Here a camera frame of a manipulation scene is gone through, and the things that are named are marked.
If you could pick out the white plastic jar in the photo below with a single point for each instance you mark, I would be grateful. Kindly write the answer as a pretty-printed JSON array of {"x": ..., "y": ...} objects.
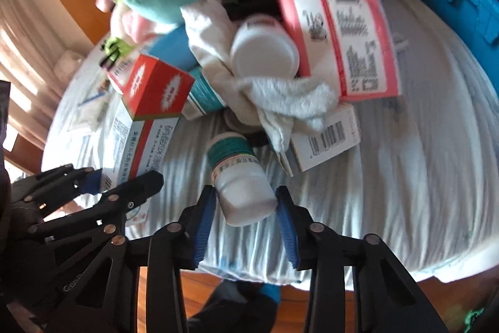
[{"x": 262, "y": 48}]

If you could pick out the light blue bed sheet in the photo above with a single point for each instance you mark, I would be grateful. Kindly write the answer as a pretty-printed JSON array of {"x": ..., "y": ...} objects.
[{"x": 424, "y": 177}]

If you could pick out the white green-banded medicine bottle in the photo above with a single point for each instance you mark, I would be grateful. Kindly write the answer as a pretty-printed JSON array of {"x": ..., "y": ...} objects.
[{"x": 243, "y": 189}]

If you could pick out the white towel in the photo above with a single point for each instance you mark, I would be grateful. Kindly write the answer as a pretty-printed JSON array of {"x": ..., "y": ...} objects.
[{"x": 280, "y": 106}]

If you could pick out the teal white box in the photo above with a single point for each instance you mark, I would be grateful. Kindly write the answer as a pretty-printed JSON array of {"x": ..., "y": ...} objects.
[{"x": 202, "y": 99}]

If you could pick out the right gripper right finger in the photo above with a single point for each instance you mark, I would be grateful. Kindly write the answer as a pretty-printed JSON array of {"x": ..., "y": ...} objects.
[{"x": 387, "y": 298}]

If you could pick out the pink white large box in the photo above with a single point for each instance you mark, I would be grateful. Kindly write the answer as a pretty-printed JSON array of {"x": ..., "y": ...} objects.
[{"x": 347, "y": 43}]

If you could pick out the long red white box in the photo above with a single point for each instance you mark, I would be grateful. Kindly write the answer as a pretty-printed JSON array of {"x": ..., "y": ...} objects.
[{"x": 133, "y": 147}]

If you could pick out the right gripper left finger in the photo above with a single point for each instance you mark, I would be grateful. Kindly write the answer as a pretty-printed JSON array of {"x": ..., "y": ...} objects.
[{"x": 180, "y": 245}]

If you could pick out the red white small box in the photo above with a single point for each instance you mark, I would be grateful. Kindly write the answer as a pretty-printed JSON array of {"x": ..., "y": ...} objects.
[{"x": 156, "y": 89}]

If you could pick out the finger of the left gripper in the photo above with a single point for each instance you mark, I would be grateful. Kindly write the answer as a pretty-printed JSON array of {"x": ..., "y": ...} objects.
[
  {"x": 96, "y": 224},
  {"x": 49, "y": 191}
]

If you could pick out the white barcode box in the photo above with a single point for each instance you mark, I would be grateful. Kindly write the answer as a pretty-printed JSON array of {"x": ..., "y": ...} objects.
[{"x": 342, "y": 132}]

